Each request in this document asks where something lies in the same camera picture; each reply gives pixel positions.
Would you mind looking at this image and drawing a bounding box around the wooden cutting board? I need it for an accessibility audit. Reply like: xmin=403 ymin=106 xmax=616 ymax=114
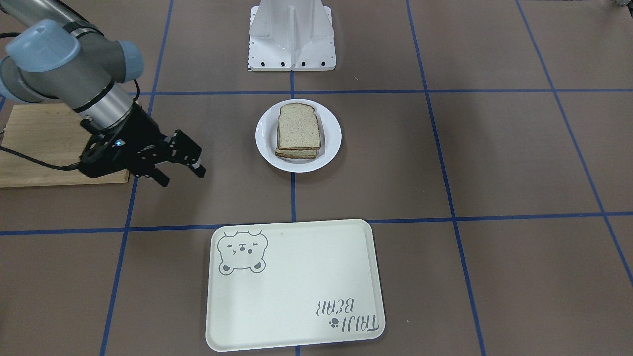
xmin=0 ymin=103 xmax=130 ymax=188

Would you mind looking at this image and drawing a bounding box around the cream bear serving tray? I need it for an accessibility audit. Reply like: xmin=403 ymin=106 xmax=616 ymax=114
xmin=205 ymin=219 xmax=386 ymax=352

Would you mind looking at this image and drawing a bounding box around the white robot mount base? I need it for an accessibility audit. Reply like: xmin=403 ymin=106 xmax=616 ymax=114
xmin=247 ymin=0 xmax=337 ymax=72

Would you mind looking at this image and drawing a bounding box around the bread slice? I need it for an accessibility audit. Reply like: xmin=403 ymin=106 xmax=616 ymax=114
xmin=275 ymin=149 xmax=319 ymax=159
xmin=277 ymin=103 xmax=321 ymax=150

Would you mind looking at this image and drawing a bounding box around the white round plate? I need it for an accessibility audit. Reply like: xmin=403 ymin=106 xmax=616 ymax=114
xmin=255 ymin=99 xmax=342 ymax=173

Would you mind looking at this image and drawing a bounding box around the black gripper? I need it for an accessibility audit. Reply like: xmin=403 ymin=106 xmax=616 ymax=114
xmin=78 ymin=103 xmax=206 ymax=187

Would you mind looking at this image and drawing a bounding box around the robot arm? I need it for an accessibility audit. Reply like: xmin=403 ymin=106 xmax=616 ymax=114
xmin=1 ymin=0 xmax=206 ymax=187

